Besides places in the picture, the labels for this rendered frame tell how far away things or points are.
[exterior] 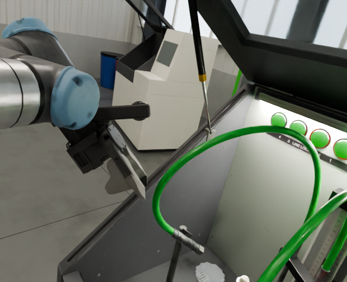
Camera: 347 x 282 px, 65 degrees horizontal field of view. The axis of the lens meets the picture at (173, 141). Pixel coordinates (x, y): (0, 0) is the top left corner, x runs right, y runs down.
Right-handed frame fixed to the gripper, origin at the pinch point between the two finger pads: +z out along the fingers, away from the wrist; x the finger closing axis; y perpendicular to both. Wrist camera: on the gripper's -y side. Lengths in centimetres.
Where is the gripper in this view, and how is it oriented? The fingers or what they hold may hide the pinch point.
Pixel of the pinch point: (145, 185)
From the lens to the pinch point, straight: 53.3
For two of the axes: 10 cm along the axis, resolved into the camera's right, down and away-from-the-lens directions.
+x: 0.5, 1.7, -9.8
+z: 5.4, 8.3, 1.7
